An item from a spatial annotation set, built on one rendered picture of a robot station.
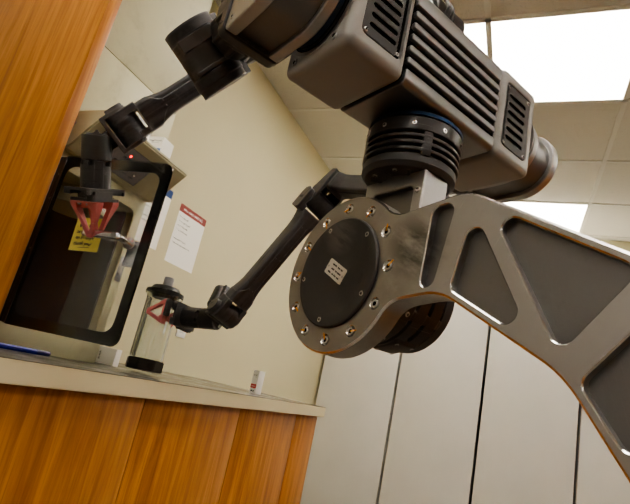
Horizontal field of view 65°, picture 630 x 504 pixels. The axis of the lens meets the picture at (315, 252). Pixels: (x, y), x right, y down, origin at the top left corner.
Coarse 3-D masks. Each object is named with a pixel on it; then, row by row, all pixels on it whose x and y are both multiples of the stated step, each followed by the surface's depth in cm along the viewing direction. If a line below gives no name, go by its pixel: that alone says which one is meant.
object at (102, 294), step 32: (128, 160) 110; (128, 192) 107; (160, 192) 105; (64, 224) 109; (128, 224) 104; (32, 256) 108; (64, 256) 106; (96, 256) 104; (128, 256) 101; (32, 288) 105; (64, 288) 103; (96, 288) 101; (128, 288) 99; (32, 320) 103; (64, 320) 101; (96, 320) 98
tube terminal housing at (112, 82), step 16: (112, 64) 129; (96, 80) 124; (112, 80) 129; (128, 80) 134; (96, 96) 125; (112, 96) 130; (128, 96) 134; (144, 96) 140; (160, 128) 147; (0, 336) 107; (16, 336) 111; (32, 336) 114; (48, 336) 118; (64, 352) 123; (80, 352) 127; (96, 352) 132
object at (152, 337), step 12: (156, 300) 138; (180, 300) 144; (144, 312) 138; (156, 312) 137; (144, 324) 136; (156, 324) 136; (168, 324) 138; (144, 336) 135; (156, 336) 135; (168, 336) 139; (132, 348) 135; (144, 348) 134; (156, 348) 135; (156, 360) 135
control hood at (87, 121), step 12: (84, 120) 116; (96, 120) 115; (72, 132) 116; (84, 132) 115; (72, 144) 116; (144, 144) 126; (144, 156) 129; (156, 156) 131; (180, 168) 139; (180, 180) 142
